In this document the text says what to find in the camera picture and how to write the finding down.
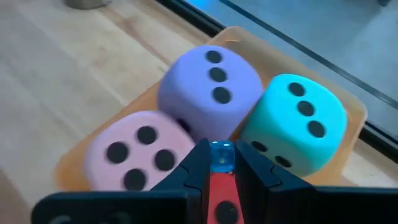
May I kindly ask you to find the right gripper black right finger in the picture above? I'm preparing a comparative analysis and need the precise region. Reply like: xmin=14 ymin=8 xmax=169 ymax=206
xmin=234 ymin=139 xmax=398 ymax=224

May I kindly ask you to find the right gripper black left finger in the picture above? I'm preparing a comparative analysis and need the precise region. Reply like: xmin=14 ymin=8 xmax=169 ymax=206
xmin=30 ymin=138 xmax=212 ymax=224

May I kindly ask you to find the large red foam die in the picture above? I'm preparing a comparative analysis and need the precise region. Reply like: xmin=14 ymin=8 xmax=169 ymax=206
xmin=206 ymin=172 xmax=247 ymax=224

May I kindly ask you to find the large pink foam die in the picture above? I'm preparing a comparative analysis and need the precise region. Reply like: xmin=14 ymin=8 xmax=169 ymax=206
xmin=83 ymin=110 xmax=197 ymax=192

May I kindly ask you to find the small light blue die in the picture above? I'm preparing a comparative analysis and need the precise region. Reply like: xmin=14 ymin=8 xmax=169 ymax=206
xmin=210 ymin=140 xmax=236 ymax=174

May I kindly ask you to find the large teal foam die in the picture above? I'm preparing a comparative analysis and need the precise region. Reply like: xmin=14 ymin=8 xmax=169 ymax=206
xmin=239 ymin=73 xmax=349 ymax=177

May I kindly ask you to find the large purple foam die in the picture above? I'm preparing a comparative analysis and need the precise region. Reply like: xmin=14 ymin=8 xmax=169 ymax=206
xmin=157 ymin=45 xmax=264 ymax=142

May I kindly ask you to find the orange translucent plastic bin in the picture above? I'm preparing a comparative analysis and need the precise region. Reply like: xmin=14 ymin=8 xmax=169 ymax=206
xmin=54 ymin=26 xmax=368 ymax=192

